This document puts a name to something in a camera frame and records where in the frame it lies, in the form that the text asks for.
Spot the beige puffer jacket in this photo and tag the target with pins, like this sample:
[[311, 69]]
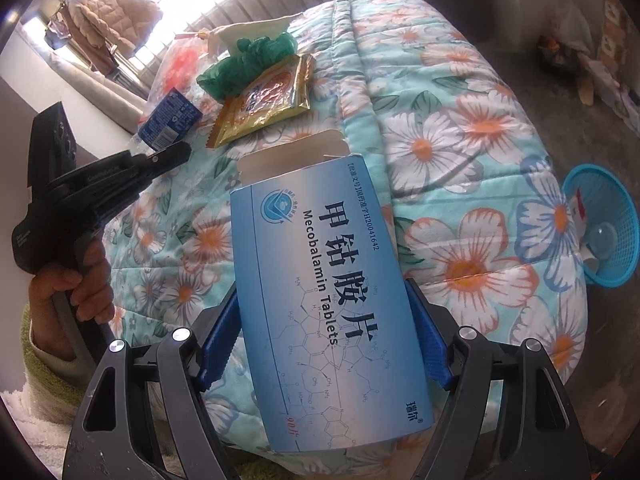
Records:
[[110, 25]]

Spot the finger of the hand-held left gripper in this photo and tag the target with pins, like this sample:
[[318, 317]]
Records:
[[155, 162]]

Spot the person's left hand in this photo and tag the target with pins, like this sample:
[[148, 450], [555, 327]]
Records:
[[47, 292]]

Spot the patterned paper roll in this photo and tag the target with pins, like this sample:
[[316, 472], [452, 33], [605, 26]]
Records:
[[617, 60]]

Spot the floral turquoise blanket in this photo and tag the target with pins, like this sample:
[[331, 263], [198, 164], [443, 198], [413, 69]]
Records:
[[450, 85]]

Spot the green plastic bag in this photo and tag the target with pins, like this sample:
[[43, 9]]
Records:
[[245, 62]]

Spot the clear plastic bottle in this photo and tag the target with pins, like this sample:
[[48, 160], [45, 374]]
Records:
[[137, 137], [602, 240]]

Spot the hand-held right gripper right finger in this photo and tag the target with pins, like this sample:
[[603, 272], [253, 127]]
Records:
[[427, 335]]

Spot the clear plastic bag red print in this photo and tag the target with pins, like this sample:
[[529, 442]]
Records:
[[185, 65]]

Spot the gold snack packet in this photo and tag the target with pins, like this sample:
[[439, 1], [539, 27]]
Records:
[[265, 100]]

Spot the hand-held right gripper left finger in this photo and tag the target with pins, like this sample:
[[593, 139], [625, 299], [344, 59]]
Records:
[[220, 340]]

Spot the cardboard box with items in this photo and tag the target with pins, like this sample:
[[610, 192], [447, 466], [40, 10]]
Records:
[[550, 50]]

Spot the metal balcony railing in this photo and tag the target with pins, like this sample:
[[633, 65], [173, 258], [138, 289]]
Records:
[[250, 10]]

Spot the person's left forearm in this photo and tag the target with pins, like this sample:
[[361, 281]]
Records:
[[45, 390]]

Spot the blue medicine box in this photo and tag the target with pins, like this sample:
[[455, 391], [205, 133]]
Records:
[[325, 285]]

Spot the blue plastic basket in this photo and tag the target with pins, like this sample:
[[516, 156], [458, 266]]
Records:
[[615, 230]]

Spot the small blue carton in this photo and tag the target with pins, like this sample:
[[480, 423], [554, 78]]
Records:
[[170, 120]]

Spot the white plastic bag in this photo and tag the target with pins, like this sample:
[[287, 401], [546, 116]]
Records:
[[250, 32]]

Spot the translucent white floor bag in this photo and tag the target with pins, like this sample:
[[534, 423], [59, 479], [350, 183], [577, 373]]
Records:
[[575, 27]]

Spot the beige curtain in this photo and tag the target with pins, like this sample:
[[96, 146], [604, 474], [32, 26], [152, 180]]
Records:
[[100, 90]]

